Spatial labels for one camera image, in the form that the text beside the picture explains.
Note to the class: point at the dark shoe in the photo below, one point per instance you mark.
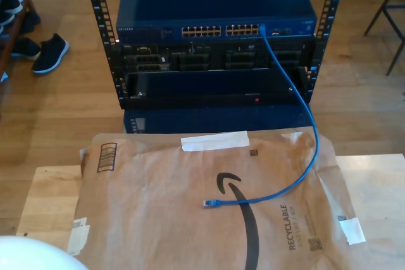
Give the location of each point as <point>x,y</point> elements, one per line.
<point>30,21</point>

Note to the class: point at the dark blue device under rack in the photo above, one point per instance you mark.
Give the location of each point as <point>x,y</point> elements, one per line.
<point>205,121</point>

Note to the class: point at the dark metal chair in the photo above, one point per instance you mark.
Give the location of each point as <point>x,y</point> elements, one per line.
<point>395,6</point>

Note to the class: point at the black rack server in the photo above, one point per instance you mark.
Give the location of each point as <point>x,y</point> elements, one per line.
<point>196,61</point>

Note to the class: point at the blue network switch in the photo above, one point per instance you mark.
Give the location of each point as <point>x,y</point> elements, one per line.
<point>215,1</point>

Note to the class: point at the brown paper packing bag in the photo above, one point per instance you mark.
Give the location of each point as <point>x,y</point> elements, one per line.
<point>158,235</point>

